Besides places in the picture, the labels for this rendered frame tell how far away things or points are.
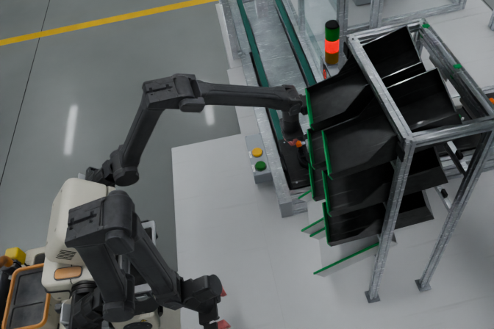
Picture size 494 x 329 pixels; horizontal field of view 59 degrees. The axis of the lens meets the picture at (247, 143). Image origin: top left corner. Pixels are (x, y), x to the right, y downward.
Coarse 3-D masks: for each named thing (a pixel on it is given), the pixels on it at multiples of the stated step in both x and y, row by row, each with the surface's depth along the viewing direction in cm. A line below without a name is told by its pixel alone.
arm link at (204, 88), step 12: (192, 84) 122; (204, 84) 121; (216, 84) 123; (228, 84) 126; (288, 84) 139; (204, 96) 119; (216, 96) 122; (228, 96) 124; (240, 96) 126; (252, 96) 128; (264, 96) 130; (276, 96) 133; (288, 96) 135; (180, 108) 116; (192, 108) 117; (276, 108) 136; (288, 108) 138
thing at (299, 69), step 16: (304, 48) 211; (256, 64) 210; (272, 64) 213; (288, 64) 212; (304, 64) 206; (272, 80) 206; (288, 80) 204; (304, 80) 206; (320, 80) 195; (272, 112) 188; (304, 128) 184; (288, 176) 168
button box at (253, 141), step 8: (248, 136) 180; (256, 136) 179; (248, 144) 177; (256, 144) 176; (248, 152) 174; (264, 152) 173; (256, 160) 171; (264, 160) 171; (256, 176) 167; (264, 176) 168
